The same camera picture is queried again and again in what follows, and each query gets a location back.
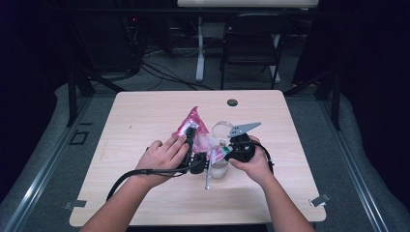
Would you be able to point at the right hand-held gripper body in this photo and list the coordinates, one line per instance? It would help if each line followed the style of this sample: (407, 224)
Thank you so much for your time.
(243, 148)

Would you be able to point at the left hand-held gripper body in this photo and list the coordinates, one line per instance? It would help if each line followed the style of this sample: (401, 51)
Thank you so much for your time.
(196, 162)

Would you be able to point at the clear glass jar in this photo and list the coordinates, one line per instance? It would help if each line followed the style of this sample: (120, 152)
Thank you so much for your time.
(219, 170)

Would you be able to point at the pink white plastic bag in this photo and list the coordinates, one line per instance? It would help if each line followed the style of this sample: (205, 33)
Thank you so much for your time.
(198, 122)

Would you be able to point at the person's right hand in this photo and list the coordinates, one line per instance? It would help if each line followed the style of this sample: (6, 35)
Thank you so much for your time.
(257, 167)

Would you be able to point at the person's left hand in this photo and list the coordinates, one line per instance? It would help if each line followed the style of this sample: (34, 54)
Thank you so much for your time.
(161, 161)

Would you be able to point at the grey table grommet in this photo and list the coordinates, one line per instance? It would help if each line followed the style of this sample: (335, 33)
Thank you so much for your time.
(232, 102)

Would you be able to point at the grey metal clip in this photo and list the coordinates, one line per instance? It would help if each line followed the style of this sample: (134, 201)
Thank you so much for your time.
(75, 204)
(319, 199)

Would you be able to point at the black metal stand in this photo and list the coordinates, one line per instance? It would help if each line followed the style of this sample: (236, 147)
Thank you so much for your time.
(72, 96)
(336, 103)

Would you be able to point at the black folding chair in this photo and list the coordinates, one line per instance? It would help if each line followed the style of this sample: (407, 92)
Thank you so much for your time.
(251, 38)

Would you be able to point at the black equipment rack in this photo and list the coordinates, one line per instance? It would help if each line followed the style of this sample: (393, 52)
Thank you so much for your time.
(106, 45)

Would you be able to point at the white desk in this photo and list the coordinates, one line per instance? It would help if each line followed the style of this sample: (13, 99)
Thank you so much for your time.
(246, 3)

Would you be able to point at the aluminium floor rail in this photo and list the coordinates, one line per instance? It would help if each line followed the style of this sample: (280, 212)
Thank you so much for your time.
(351, 164)
(45, 167)

